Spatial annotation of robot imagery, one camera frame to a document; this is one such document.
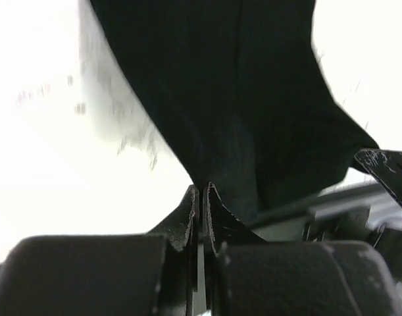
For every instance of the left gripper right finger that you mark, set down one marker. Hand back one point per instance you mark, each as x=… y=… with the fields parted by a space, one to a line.
x=312 y=258

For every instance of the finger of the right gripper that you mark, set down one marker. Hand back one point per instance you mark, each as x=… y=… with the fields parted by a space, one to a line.
x=385 y=167

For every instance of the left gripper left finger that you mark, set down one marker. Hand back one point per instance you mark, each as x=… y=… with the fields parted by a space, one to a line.
x=141 y=274

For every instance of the black t shirt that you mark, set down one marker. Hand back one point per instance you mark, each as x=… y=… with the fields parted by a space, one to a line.
x=235 y=90

